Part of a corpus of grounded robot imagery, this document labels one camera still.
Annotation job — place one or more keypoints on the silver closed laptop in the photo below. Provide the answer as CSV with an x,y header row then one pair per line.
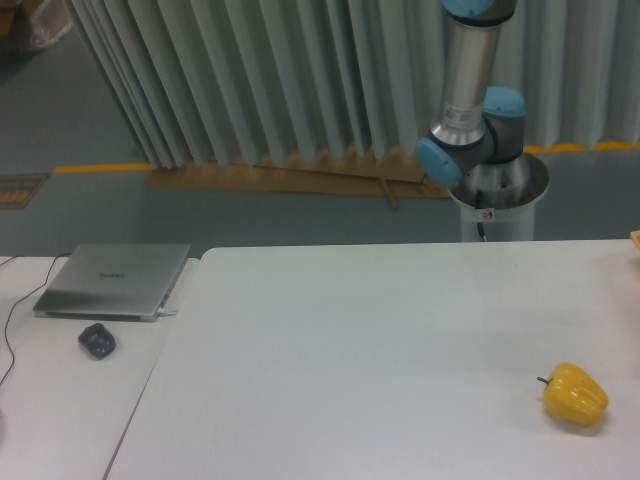
x,y
114,281

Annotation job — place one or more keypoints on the white usb plug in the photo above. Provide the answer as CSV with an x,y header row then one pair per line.
x,y
166,313

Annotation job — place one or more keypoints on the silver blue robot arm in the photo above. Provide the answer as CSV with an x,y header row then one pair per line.
x,y
475,144

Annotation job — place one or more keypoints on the yellow bell pepper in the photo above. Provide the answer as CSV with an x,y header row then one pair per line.
x,y
572,395

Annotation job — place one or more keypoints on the pale green folding curtain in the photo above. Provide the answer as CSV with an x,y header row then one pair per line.
x,y
226,80

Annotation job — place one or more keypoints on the wooden tray corner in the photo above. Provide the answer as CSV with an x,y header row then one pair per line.
x,y
635,238

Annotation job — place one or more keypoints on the clear plastic bag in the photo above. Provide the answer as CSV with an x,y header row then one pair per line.
x,y
44,24

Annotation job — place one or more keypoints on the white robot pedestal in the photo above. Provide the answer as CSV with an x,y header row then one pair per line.
x,y
491,216

